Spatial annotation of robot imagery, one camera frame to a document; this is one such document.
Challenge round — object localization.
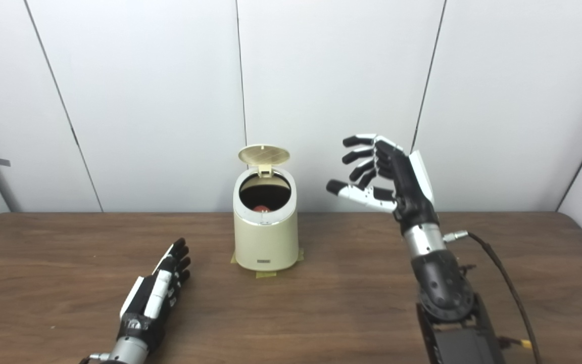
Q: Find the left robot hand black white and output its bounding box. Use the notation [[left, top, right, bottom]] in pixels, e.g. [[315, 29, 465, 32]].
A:
[[118, 238, 191, 349]]

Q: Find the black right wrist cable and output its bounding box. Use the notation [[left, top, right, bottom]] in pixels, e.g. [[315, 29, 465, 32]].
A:
[[443, 230, 542, 364]]

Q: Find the cream-colored bin body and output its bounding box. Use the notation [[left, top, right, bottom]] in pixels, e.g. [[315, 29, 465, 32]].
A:
[[233, 167, 299, 272]]

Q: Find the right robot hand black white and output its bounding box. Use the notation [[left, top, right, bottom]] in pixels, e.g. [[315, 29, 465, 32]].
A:
[[326, 133, 441, 231]]

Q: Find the yellow plug with wire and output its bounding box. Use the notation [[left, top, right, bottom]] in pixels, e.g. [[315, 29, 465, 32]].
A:
[[498, 336, 534, 350]]

